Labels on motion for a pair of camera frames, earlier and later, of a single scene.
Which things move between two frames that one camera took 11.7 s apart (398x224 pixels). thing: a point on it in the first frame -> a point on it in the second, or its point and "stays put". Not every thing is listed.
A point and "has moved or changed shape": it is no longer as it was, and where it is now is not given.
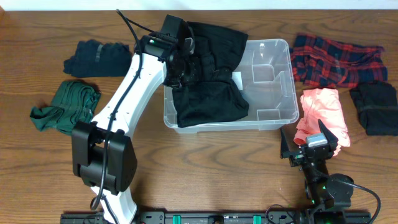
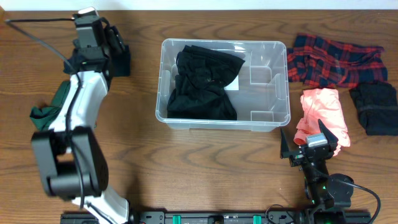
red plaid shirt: x=319 y=62 stays put
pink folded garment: x=322 y=104 stays put
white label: x=237 y=78 -> x=234 y=86
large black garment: x=209 y=93 has moved or changed shape
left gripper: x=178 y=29 -> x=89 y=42
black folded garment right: x=377 y=103 stays put
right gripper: x=298 y=157 stays put
